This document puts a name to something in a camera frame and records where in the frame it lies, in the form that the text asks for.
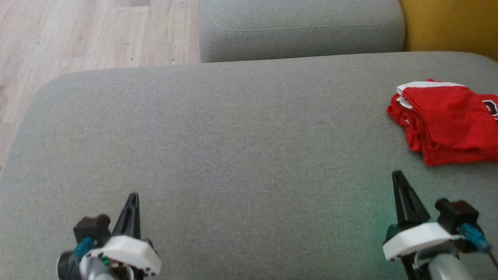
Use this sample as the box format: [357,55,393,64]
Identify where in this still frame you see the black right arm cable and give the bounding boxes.
[459,224,498,270]

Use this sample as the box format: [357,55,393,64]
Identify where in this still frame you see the grey sofa seat cushion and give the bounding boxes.
[0,51,498,280]

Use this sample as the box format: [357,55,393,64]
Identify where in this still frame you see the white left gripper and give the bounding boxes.
[86,193,161,277]

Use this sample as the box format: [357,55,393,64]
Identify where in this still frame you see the red white-striped shorts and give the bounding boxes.
[386,79,489,154]

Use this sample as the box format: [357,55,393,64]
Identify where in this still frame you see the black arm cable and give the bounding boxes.
[459,224,498,270]
[64,237,96,280]

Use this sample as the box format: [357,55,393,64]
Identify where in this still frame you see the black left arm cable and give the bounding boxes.
[64,237,96,280]

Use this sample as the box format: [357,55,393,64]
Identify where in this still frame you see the red white-sleeved jersey shirt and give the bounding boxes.
[422,93,498,166]

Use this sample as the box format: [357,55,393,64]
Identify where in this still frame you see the grey sofa back cushion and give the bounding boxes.
[199,0,406,63]

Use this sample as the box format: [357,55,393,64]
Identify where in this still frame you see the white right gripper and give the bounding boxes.
[383,170,465,262]

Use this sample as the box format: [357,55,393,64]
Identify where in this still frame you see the yellow cushion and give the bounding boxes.
[399,0,498,61]

